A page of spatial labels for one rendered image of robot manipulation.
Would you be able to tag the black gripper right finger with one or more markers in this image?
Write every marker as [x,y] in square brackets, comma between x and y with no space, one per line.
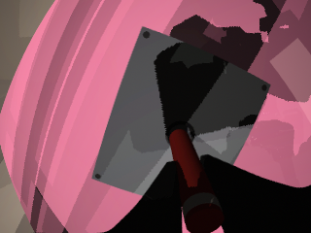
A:
[252,204]

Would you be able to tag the dark red peg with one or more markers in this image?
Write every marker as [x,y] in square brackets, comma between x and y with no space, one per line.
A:
[201,209]

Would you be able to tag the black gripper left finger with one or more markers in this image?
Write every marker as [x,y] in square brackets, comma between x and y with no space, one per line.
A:
[159,210]

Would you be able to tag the dark grey sloped panel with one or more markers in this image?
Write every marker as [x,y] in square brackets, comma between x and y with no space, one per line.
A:
[169,84]

